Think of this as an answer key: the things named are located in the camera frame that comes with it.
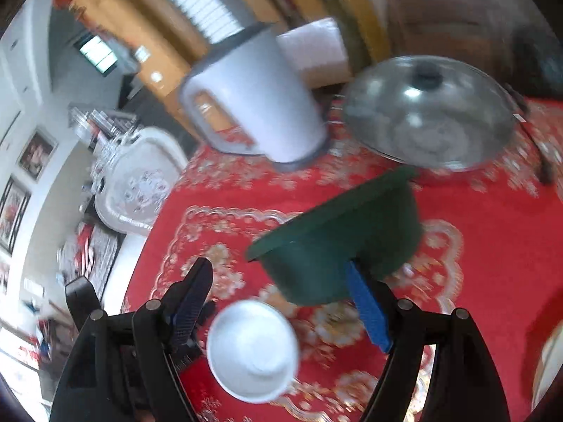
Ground framed wall picture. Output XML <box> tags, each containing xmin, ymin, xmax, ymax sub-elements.
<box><xmin>18</xmin><ymin>128</ymin><xmax>57</xmax><ymax>181</ymax></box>
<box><xmin>0</xmin><ymin>176</ymin><xmax>31</xmax><ymax>255</ymax></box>

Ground white ornate chair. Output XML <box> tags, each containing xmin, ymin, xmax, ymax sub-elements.
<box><xmin>91</xmin><ymin>127</ymin><xmax>188</xmax><ymax>236</ymax></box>

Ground white electric kettle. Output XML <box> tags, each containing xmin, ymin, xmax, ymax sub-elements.
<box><xmin>179</xmin><ymin>22</ymin><xmax>330</xmax><ymax>172</ymax></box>

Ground white ceramic bowl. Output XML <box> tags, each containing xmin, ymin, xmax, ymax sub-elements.
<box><xmin>206</xmin><ymin>299</ymin><xmax>300</xmax><ymax>404</ymax></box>

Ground red floral tablecloth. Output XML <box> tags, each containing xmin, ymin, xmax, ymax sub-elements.
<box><xmin>122</xmin><ymin>100</ymin><xmax>562</xmax><ymax>421</ymax></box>

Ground green plastic bowl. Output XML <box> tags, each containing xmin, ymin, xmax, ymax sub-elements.
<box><xmin>245</xmin><ymin>166</ymin><xmax>423</xmax><ymax>306</ymax></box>

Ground floral sofa with red cushions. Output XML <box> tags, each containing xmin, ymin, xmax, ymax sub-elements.
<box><xmin>56</xmin><ymin>221</ymin><xmax>121</xmax><ymax>299</ymax></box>

